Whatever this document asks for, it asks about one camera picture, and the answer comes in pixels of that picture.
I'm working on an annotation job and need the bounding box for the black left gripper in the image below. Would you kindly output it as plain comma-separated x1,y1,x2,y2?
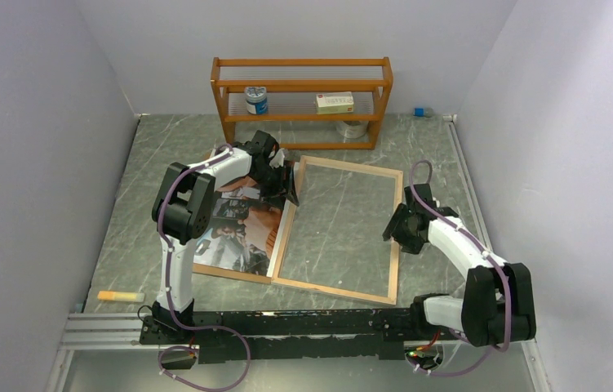
250,165,299,212

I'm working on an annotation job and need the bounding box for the printed photo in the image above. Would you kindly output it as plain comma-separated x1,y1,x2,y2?
193,176,296,283

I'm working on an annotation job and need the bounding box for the clear acrylic sheet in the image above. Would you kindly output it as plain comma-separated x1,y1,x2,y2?
282,163,398,297

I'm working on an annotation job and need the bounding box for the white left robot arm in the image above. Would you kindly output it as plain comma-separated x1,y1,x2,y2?
151,131,298,343

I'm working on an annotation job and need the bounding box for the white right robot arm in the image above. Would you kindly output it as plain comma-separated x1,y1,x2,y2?
382,184,537,347

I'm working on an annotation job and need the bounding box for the silver tape roll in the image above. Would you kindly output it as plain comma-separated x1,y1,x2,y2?
335,120,368,139

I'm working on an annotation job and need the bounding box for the white green box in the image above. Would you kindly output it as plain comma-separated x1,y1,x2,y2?
315,91,355,115

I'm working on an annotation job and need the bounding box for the blue white jar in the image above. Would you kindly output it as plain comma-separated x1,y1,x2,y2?
244,87,269,115

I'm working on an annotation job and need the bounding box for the orange wooden shelf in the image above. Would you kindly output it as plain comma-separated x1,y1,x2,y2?
210,57,394,150

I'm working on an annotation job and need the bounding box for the blue capped bottle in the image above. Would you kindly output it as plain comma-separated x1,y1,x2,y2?
413,107,435,118

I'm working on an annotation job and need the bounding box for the yellow glue stick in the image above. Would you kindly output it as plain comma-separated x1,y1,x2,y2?
97,291,144,303

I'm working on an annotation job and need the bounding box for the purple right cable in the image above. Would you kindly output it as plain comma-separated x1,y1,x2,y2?
406,159,513,379

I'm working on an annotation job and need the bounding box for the purple cable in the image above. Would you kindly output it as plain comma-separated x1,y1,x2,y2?
406,159,513,379
155,145,253,392

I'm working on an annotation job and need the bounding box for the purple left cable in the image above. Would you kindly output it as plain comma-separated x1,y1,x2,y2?
155,145,253,392

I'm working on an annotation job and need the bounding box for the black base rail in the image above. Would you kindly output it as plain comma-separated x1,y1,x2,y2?
139,308,455,364

